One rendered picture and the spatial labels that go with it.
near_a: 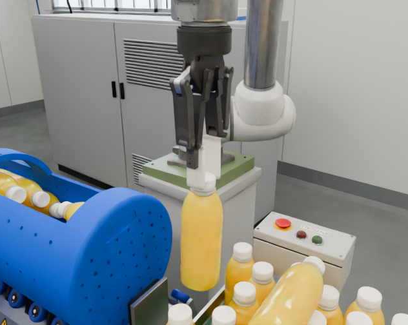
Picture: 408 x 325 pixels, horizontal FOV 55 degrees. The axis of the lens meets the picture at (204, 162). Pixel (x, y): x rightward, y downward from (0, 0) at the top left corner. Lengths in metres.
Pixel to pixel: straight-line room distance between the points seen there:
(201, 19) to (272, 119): 0.81
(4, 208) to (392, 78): 2.88
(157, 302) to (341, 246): 0.40
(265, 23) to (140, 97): 1.83
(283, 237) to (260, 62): 0.55
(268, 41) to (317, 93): 2.33
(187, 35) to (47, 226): 0.43
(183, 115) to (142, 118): 2.38
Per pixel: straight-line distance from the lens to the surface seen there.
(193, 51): 0.53
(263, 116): 1.27
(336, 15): 3.38
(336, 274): 0.87
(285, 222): 0.91
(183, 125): 0.54
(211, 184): 0.61
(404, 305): 2.58
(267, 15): 1.15
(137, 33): 2.80
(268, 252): 0.91
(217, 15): 0.52
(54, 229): 0.76
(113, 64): 3.02
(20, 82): 6.37
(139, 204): 0.77
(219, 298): 0.91
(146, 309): 0.82
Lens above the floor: 1.58
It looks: 23 degrees down
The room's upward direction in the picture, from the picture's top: straight up
